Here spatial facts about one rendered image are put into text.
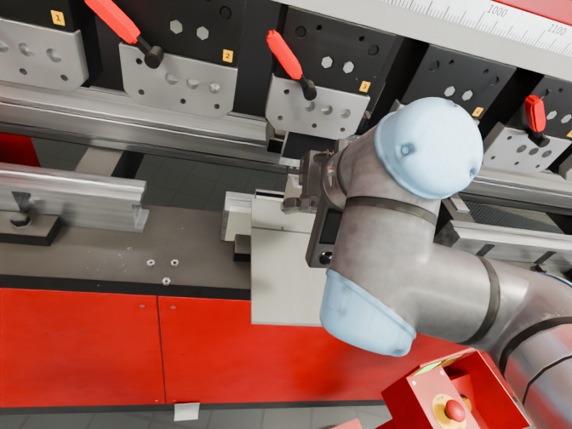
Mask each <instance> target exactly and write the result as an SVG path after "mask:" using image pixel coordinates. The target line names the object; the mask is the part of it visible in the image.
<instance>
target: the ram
mask: <svg viewBox="0 0 572 429"><path fill-rule="evenodd" d="M272 1H275V2H279V3H284V4H288V5H290V6H294V7H297V8H300V9H306V10H309V11H312V12H316V13H320V14H325V15H328V16H331V17H335V18H338V19H341V20H347V21H350V22H353V23H357V24H359V25H363V26H369V27H372V28H375V29H379V30H382V31H388V32H390V33H394V34H398V35H400V36H404V37H409V38H413V39H416V40H420V41H422V42H426V43H431V44H435V45H438V46H441V47H445V48H448V49H453V50H457V51H460V52H463V53H467V54H472V55H476V56H479V57H482V58H485V59H489V60H494V61H498V62H500V63H504V64H508V65H510V66H516V67H520V68H523V69H526V70H530V71H532V72H539V73H541V74H545V75H548V76H551V77H557V78H560V79H563V80H567V81H570V82H572V57H570V56H567V55H564V54H559V53H556V52H552V51H550V50H547V49H542V48H538V47H536V46H533V45H529V44H527V43H521V42H519V41H515V40H512V39H509V38H506V37H501V36H498V35H495V34H492V33H489V32H486V31H480V30H478V29H475V28H471V27H469V26H463V25H461V24H457V23H454V22H451V21H448V20H443V19H440V18H437V17H434V16H431V15H428V14H422V13H420V12H417V11H414V10H411V9H406V8H403V7H399V6H397V5H393V4H390V3H385V2H382V1H379V0H272ZM490 1H493V2H496V3H500V4H503V5H506V6H508V7H512V8H515V9H519V10H522V11H524V12H527V13H530V14H534V15H538V16H540V17H543V18H546V19H549V20H553V21H556V22H558V23H561V24H565V25H567V26H572V0H490Z"/></svg>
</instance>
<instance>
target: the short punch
mask: <svg viewBox="0 0 572 429"><path fill-rule="evenodd" d="M336 141H337V140H333V139H329V138H323V137H319V136H314V135H309V134H300V133H295V132H290V131H287V132H286V135H285V138H284V142H283V148H282V150H281V157H280V161H279V164H283V165H288V166H295V167H300V160H301V159H302V158H303V157H304V156H305V155H306V154H307V153H308V152H309V151H310V150H312V151H317V152H320V151H321V150H323V149H328V150H329V152H330V151H334V153H335V142H336Z"/></svg>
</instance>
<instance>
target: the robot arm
mask: <svg viewBox="0 0 572 429"><path fill-rule="evenodd" d="M324 151H326V152H324ZM323 155H324V156H323ZM305 159H306V160H305ZM304 160H305V161H304ZM482 161H483V142H482V138H481V134H480V132H479V130H478V126H477V125H476V124H475V122H474V121H473V119H472V117H471V116H470V115H469V114H468V113H467V112H466V111H465V110H464V109H463V108H462V107H460V106H458V105H456V104H455V103H453V101H452V100H446V99H443V98H438V97H428V98H422V99H419V100H416V101H413V102H411V103H410V104H408V105H406V106H405V107H403V108H402V109H400V110H399V111H397V112H392V113H389V114H387V115H386V116H384V117H383V118H382V119H381V120H380V121H379V122H378V124H377V125H375V126H374V127H373V128H372V129H370V130H369V131H367V132H366V133H364V134H363V135H361V136H360V137H358V138H357V139H356V140H354V141H349V140H345V139H338V140H337V141H336V142H335V153H334V151H330V152H329V150H328V149H323V150H321V151H320V152H317V151H312V150H310V151H309V152H308V153H307V154H306V155H305V156H304V157H303V158H302V159H301V160H300V171H299V185H300V186H302V189H301V188H300V187H298V188H296V187H295V181H294V178H293V177H289V178H288V181H287V184H286V188H285V193H284V198H283V201H282V202H281V204H280V210H281V211H282V212H283V213H285V214H286V215H289V214H293V213H307V214H314V215H316V216H315V220H314V223H313V227H312V233H311V236H310V239H309V243H308V246H307V250H306V256H305V259H306V263H307V265H308V266H309V267H310V268H326V269H327V270H326V272H325V274H326V276H327V278H326V283H325V287H324V292H323V299H322V304H321V307H320V312H319V319H320V322H321V324H322V325H323V327H324V328H325V329H326V330H327V331H328V332H329V333H330V334H331V335H333V336H334V337H336V338H338V339H339V340H343V341H344V342H346V343H348V344H351V345H353V346H356V347H359V348H362V349H364V350H367V351H370V352H375V353H379V354H382V355H391V356H394V357H401V356H404V355H406V354H407V353H408V352H409V350H410V347H411V343H412V340H413V339H415V338H416V333H418V334H421V335H427V336H431V337H433V338H437V339H440V340H446V341H449V342H452V343H455V344H459V345H462V346H468V347H471V348H474V349H477V350H480V351H483V352H485V353H487V354H488V355H489V356H490V358H491V359H492V361H493V363H494V364H495V366H496V368H497V369H498V370H499V372H500V374H501V375H502V376H503V378H504V380H505V381H506V383H507V385H508V386H509V387H510V389H511V390H512V392H513V394H514V395H515V397H516V398H517V400H518V401H519V403H520V404H521V406H522V407H523V409H524V411H525V413H526V414H527V416H528V417H529V418H530V420H531V421H532V423H533V424H534V426H535V428H536V429H572V283H571V282H569V281H567V280H565V279H563V278H560V277H557V276H554V275H552V274H547V273H544V272H532V271H529V270H526V269H523V268H520V267H517V266H512V265H508V264H506V263H502V262H499V261H497V260H491V259H488V258H485V257H482V256H479V255H474V254H470V253H467V252H464V251H461V250H458V249H452V248H450V247H447V246H443V245H441V244H437V243H433V238H434V233H435V229H436V224H437V220H438V211H439V207H440V203H441V199H444V198H446V197H450V196H451V195H453V194H454V193H456V192H459V191H461V190H463V189H464V188H466V187H467V186H468V185H469V184H470V182H471V181H472V179H473V178H474V177H475V176H476V175H477V174H478V171H479V170H480V167H481V164H482Z"/></svg>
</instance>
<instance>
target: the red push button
mask: <svg viewBox="0 0 572 429"><path fill-rule="evenodd" d="M444 413H445V415H446V417H447V418H448V419H450V420H454V421H456V422H462V421H463V420H464V419H465V418H466V412H465V410H464V408H463V407H462V405H461V404H460V403H459V402H458V401H456V400H454V399H450V400H448V401H447V402H446V405H445V409H444Z"/></svg>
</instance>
